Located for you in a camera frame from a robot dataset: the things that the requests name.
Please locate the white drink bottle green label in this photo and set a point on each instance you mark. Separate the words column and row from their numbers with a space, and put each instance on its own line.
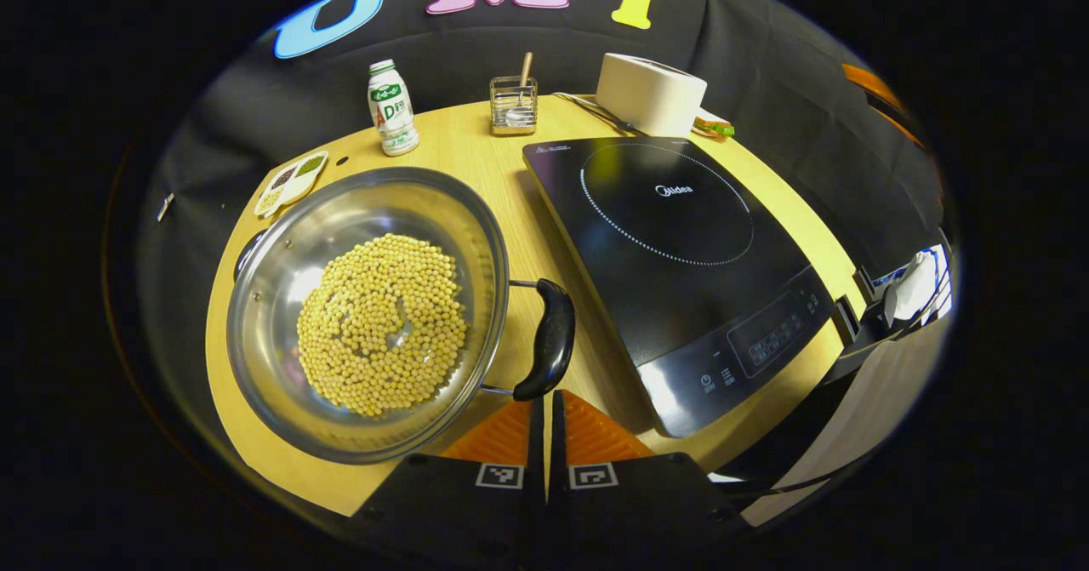
column 391, row 111

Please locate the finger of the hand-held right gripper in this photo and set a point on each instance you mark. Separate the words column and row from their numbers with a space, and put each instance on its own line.
column 885, row 99

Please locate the black induction cooktop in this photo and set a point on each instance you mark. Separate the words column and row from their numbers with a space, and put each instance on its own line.
column 672, row 239

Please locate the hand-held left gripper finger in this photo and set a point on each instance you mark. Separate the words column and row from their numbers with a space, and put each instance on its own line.
column 556, row 452
column 537, row 443

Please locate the black backdrop cloth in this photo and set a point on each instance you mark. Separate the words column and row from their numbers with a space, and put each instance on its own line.
column 783, row 77

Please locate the white divided dish of beans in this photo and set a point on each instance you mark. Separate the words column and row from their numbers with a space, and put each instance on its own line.
column 291, row 183

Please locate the pile of yellow soybeans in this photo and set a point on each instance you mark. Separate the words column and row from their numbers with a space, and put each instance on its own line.
column 383, row 324

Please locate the white toaster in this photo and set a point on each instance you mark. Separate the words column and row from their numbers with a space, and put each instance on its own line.
column 651, row 94

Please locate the silver metal clip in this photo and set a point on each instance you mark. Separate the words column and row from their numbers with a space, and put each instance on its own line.
column 165, row 207

